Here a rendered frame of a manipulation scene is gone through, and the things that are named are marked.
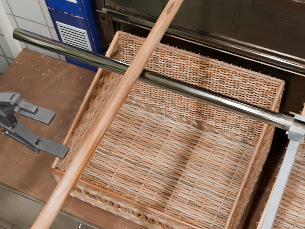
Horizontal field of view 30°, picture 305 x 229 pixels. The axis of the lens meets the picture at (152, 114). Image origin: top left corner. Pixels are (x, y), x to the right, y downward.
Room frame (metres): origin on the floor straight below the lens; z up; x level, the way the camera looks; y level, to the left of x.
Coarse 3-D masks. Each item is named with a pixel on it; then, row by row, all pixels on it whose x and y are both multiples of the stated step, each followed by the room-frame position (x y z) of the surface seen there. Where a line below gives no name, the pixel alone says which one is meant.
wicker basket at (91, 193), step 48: (96, 96) 1.09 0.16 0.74; (144, 96) 1.14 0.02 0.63; (240, 96) 0.98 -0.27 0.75; (144, 144) 0.98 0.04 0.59; (192, 144) 0.94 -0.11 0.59; (240, 144) 0.91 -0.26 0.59; (96, 192) 0.78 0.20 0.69; (144, 192) 0.81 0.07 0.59; (192, 192) 0.78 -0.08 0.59; (240, 192) 0.66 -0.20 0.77
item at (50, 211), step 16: (176, 0) 0.97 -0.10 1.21; (160, 16) 0.93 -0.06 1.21; (160, 32) 0.89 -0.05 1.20; (144, 48) 0.85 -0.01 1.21; (144, 64) 0.81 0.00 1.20; (128, 80) 0.76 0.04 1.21; (112, 96) 0.73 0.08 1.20; (112, 112) 0.69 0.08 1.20; (96, 128) 0.66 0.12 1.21; (96, 144) 0.62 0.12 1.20; (80, 160) 0.59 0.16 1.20; (64, 176) 0.56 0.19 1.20; (64, 192) 0.53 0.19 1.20; (48, 208) 0.50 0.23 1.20; (48, 224) 0.47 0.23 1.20
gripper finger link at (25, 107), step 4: (16, 96) 0.71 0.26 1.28; (16, 100) 0.71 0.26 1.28; (20, 100) 0.71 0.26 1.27; (16, 104) 0.70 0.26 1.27; (20, 104) 0.71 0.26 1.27; (24, 104) 0.71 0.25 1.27; (28, 104) 0.70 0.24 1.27; (24, 108) 0.70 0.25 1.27; (28, 108) 0.69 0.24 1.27; (32, 108) 0.69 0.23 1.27; (36, 108) 0.69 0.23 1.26; (28, 112) 0.69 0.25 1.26; (32, 112) 0.68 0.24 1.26; (36, 112) 0.69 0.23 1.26
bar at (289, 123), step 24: (48, 48) 0.94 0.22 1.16; (72, 48) 0.91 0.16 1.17; (120, 72) 0.83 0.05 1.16; (144, 72) 0.80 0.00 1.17; (192, 96) 0.72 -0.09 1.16; (216, 96) 0.70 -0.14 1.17; (264, 120) 0.63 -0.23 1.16; (288, 120) 0.61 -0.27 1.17; (288, 144) 0.58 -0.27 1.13; (288, 168) 0.54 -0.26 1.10
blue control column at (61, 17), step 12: (60, 0) 1.36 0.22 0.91; (84, 0) 1.32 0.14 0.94; (60, 12) 1.37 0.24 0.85; (72, 12) 1.34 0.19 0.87; (84, 12) 1.31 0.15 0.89; (72, 24) 1.35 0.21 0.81; (84, 24) 1.32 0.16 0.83; (60, 36) 1.39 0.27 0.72; (96, 36) 1.33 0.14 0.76; (96, 48) 1.31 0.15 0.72; (72, 60) 1.38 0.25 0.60
